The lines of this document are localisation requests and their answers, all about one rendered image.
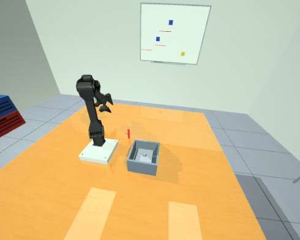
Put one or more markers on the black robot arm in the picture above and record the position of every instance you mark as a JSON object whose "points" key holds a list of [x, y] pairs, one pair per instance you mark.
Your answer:
{"points": [[88, 88]]}

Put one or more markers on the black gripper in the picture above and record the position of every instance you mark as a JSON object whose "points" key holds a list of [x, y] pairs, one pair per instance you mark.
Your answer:
{"points": [[103, 99]]}

